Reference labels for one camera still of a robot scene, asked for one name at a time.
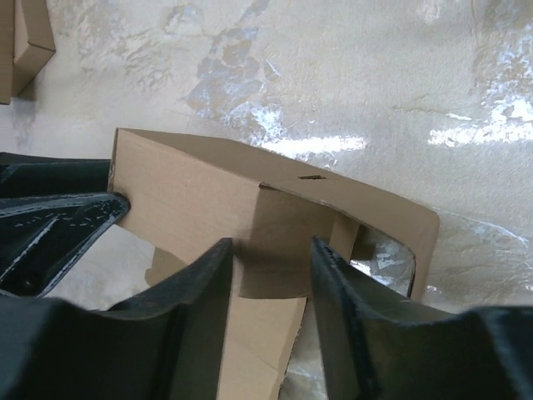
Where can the folded cardboard box upper left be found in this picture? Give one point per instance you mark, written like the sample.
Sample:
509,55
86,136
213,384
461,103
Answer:
6,50

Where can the brown cardboard box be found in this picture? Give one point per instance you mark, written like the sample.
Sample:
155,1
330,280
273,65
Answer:
187,192

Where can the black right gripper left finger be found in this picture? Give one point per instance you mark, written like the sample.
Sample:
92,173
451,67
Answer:
163,343

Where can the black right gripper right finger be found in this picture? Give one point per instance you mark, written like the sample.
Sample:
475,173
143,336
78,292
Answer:
378,344

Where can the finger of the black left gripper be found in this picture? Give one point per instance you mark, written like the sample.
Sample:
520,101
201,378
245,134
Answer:
32,176
43,237

